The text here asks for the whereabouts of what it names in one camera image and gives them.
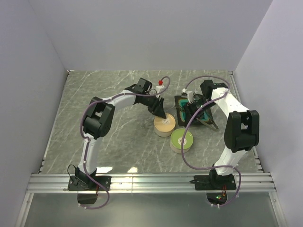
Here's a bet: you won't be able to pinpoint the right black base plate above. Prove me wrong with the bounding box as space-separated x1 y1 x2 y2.
190 175 237 191

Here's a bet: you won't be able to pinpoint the tan round lid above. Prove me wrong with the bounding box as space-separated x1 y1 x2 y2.
154 113 176 132

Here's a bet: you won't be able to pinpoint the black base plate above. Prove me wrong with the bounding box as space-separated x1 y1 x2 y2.
67 175 111 191
190 175 237 191

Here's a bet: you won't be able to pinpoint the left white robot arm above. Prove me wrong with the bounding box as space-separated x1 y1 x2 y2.
68 78 169 191

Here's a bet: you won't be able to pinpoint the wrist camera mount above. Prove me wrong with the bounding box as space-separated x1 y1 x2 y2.
155 80 166 97
182 88 195 103

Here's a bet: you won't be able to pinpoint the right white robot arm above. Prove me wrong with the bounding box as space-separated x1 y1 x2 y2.
182 79 259 190

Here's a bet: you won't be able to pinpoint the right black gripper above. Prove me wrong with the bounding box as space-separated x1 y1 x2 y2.
183 98 216 128

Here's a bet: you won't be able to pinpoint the green round lid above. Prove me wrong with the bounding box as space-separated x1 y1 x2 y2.
170 128 194 153

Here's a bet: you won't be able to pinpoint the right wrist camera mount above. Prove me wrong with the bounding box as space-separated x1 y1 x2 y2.
182 88 195 103

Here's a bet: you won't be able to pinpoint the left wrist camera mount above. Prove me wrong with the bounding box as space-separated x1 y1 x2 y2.
155 80 166 97

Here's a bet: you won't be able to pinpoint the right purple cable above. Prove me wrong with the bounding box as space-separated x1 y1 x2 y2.
181 75 242 208

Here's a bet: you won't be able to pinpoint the metal tongs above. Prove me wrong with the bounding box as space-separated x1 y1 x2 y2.
176 106 219 131

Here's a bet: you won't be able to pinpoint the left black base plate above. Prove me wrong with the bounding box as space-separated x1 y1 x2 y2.
67 175 111 191

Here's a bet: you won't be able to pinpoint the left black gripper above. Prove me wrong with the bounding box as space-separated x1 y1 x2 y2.
141 93 166 119

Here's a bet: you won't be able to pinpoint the black teal square tray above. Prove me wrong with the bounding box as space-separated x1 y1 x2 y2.
174 94 217 128

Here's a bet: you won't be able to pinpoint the steel lunch tin front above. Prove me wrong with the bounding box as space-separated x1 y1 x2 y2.
169 141 194 154

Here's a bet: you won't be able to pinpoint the steel lunch tin near tray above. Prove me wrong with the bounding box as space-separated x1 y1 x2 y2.
154 125 175 137

